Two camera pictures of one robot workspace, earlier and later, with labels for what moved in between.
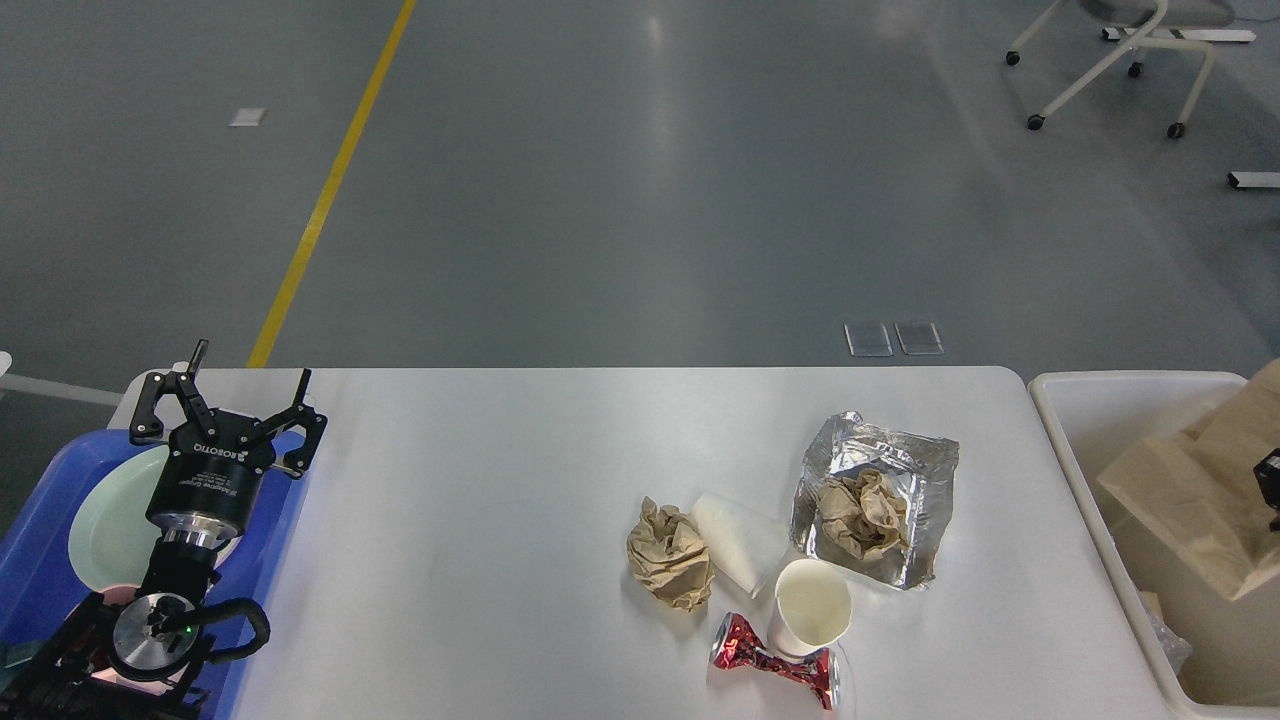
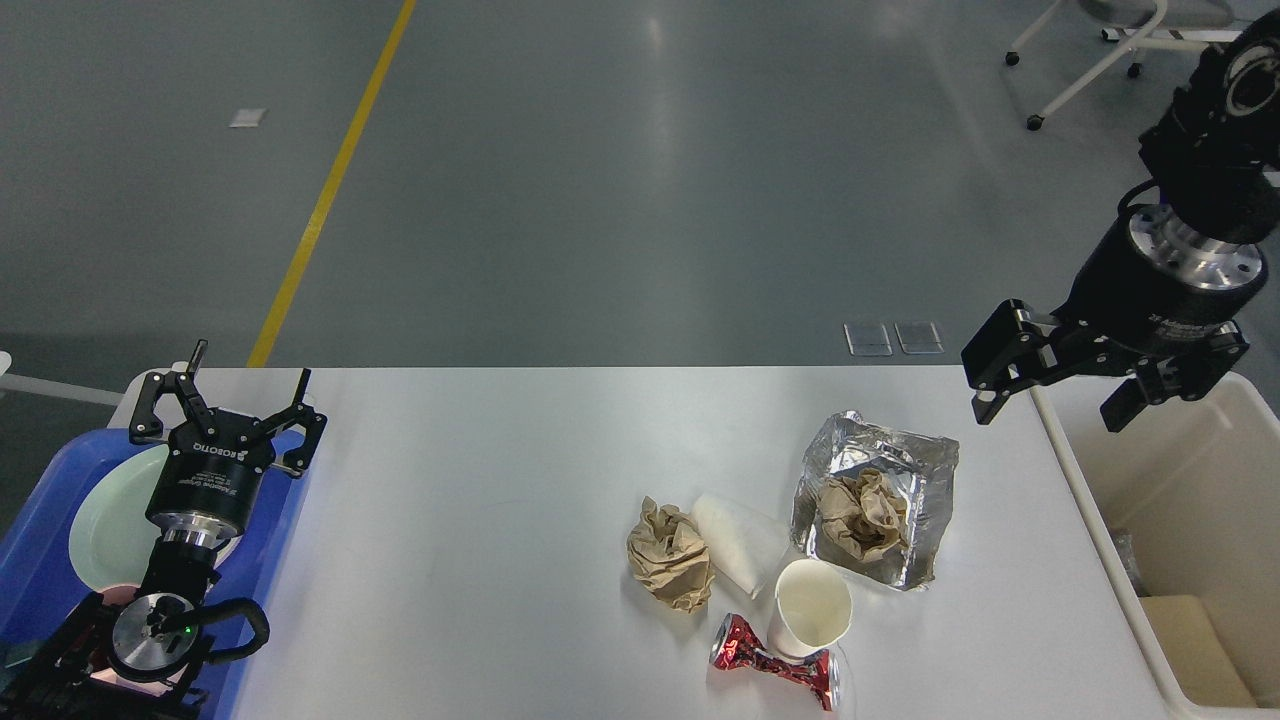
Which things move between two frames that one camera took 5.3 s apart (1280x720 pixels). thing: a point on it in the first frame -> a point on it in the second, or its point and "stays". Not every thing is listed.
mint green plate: x=111 y=535 stays
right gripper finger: x=1267 y=472 -> x=1018 y=347
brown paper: x=860 y=516 stays
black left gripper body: x=206 y=490 stays
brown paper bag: x=1195 y=488 -> x=1194 y=653
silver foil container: x=874 y=501 stays
